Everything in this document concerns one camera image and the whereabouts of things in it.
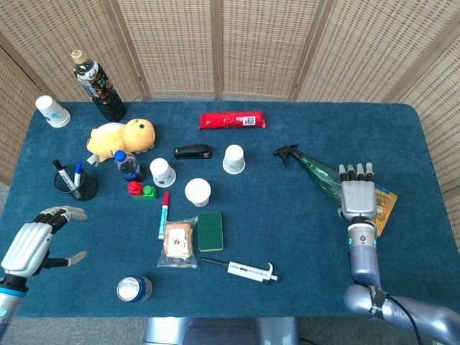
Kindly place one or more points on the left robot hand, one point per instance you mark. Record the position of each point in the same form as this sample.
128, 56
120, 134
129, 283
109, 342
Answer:
25, 248

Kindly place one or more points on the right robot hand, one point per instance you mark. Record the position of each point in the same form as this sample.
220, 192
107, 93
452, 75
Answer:
357, 197

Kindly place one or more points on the green spray bottle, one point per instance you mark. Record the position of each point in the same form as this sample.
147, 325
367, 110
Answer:
320, 172

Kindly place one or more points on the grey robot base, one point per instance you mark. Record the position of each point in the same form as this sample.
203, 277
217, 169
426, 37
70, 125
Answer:
223, 332

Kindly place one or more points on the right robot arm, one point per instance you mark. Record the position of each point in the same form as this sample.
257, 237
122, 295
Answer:
363, 258

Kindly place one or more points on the small Pepsi bottle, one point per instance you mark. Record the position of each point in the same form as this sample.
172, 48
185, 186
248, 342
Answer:
129, 167

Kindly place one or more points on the dark tea bottle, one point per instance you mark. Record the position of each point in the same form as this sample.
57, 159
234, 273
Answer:
102, 90

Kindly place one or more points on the orange blue snack box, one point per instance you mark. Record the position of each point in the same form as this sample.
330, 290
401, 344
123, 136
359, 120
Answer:
386, 208

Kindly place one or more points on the blue table cloth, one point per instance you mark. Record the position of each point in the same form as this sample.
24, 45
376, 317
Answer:
305, 251

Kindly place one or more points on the black cap marker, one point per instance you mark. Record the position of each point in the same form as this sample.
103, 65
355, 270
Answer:
64, 176

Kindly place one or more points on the black mesh pen holder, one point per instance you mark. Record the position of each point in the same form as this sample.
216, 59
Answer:
88, 190

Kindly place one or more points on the blue cap marker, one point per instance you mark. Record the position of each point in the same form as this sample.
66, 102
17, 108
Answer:
78, 172

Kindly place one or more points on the red toy block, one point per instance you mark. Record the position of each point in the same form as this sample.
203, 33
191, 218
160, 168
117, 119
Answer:
134, 188

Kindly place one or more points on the paper cup green flowers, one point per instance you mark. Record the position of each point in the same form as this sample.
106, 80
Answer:
233, 160

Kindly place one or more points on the white pipette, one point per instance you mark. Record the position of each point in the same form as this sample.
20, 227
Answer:
248, 271

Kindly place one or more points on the green toy block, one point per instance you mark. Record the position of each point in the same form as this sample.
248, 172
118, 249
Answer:
149, 193

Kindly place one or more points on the paper cup blue print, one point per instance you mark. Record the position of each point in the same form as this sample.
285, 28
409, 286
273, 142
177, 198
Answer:
54, 113

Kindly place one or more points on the red cap green marker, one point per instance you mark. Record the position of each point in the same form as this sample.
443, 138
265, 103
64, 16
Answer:
163, 215

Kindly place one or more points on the yellow plush toy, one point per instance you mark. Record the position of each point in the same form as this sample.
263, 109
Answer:
118, 138

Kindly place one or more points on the green yellow sponge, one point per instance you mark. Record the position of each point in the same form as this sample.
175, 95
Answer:
210, 231

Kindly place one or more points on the red snack package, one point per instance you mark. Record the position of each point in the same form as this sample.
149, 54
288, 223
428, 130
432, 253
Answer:
226, 120

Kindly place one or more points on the bagged cookies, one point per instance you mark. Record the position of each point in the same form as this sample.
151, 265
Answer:
178, 240

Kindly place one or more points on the paper cup blue flower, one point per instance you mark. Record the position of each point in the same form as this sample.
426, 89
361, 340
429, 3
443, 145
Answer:
161, 172

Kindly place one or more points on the paper cup green text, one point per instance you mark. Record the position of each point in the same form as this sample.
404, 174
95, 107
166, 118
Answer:
197, 192

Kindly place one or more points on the black stapler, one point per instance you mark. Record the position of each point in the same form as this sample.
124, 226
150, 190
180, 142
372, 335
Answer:
192, 151

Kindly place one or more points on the woven folding screen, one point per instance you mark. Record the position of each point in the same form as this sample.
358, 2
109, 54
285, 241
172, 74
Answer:
172, 43

